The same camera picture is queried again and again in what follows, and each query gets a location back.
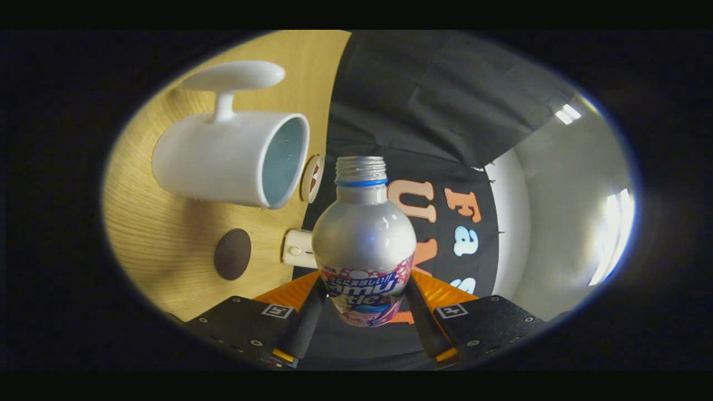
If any white toaster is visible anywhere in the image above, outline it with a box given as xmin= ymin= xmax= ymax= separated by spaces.
xmin=282 ymin=229 xmax=318 ymax=269

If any silver juice bottle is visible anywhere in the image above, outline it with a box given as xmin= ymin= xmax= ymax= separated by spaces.
xmin=312 ymin=156 xmax=417 ymax=327

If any dark brown round coaster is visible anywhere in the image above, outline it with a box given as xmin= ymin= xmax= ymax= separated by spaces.
xmin=214 ymin=228 xmax=252 ymax=281

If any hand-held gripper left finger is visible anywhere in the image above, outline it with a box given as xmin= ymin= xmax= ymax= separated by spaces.
xmin=184 ymin=271 xmax=329 ymax=368

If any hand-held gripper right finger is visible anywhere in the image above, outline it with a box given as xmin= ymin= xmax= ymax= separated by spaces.
xmin=402 ymin=270 xmax=552 ymax=369

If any wooden table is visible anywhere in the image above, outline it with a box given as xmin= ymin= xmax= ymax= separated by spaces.
xmin=103 ymin=31 xmax=351 ymax=322

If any small white round plate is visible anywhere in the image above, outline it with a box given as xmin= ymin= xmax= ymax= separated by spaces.
xmin=300 ymin=154 xmax=325 ymax=203

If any white cup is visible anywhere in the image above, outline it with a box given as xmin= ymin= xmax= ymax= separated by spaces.
xmin=152 ymin=60 xmax=310 ymax=209

